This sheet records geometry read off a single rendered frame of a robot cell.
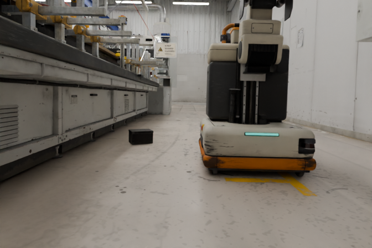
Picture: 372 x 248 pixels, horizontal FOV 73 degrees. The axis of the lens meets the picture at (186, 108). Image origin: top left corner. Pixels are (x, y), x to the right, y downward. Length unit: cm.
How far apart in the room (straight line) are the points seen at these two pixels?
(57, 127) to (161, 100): 405
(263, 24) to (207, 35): 1077
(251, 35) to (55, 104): 133
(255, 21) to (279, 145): 70
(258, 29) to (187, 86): 1048
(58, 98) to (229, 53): 119
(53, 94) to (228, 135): 119
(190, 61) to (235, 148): 1072
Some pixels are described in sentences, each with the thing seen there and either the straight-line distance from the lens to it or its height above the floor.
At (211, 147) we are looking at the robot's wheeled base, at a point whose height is 17.
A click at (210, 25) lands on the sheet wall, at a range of 1241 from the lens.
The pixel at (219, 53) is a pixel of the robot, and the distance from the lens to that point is 173.
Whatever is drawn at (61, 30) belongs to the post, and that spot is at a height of 77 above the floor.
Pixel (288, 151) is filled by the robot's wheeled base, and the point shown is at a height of 16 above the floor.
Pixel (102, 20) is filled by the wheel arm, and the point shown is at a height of 83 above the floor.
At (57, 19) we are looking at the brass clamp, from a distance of 146.
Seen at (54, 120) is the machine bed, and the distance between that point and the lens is 191.
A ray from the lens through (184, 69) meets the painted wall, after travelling 1197.
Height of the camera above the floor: 45
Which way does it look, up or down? 3 degrees down
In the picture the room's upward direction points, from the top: 1 degrees clockwise
